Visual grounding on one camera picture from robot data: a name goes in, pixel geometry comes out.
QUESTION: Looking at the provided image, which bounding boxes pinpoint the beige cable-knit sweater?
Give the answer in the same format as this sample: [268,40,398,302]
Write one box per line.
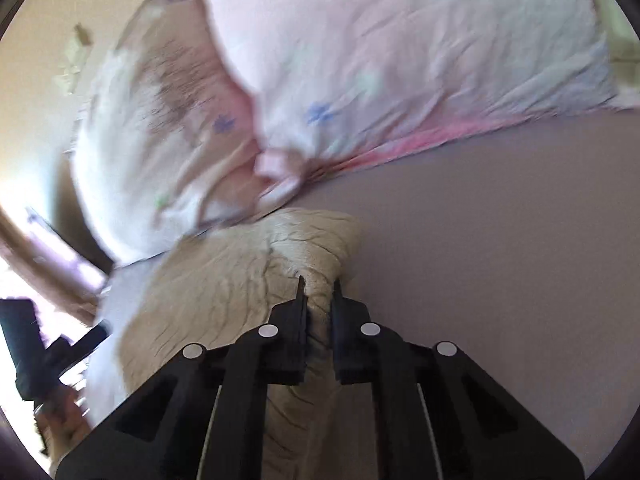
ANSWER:
[118,208,361,479]

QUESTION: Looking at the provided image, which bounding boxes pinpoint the person's left hand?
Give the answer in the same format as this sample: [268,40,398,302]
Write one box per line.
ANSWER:
[35,385,91,466]

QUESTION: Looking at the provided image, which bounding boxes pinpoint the lavender bed sheet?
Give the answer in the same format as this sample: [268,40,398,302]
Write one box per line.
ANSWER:
[84,109,640,476]

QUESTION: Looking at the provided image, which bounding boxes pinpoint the white floral pillow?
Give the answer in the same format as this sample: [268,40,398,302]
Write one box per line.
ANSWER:
[72,0,304,264]

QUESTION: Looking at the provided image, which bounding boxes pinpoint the pink floral pillow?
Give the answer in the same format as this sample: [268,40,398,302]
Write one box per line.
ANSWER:
[205,0,618,166]

